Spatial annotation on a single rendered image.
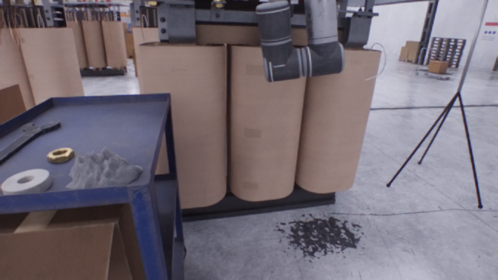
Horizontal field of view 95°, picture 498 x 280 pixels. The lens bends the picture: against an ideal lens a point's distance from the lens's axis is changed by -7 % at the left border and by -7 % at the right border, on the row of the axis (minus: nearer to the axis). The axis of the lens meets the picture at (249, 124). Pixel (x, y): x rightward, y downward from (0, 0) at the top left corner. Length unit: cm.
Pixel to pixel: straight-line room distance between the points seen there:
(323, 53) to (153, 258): 74
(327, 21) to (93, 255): 84
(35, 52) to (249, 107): 245
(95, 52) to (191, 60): 590
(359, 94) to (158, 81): 104
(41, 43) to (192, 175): 228
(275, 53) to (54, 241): 73
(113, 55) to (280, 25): 619
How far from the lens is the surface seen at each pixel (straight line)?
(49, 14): 325
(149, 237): 52
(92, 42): 696
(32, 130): 86
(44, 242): 56
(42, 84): 324
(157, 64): 117
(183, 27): 118
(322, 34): 87
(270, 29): 83
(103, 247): 52
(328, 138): 147
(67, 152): 66
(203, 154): 129
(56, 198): 50
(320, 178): 159
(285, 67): 86
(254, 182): 143
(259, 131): 128
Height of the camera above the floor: 115
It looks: 21 degrees down
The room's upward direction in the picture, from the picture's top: 2 degrees clockwise
